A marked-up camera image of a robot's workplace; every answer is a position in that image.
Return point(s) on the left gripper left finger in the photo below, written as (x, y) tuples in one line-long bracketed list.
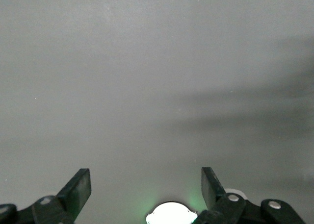
[(73, 197)]

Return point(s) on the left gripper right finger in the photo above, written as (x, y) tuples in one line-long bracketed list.
[(216, 199)]

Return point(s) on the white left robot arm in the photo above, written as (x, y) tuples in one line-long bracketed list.
[(171, 214)]

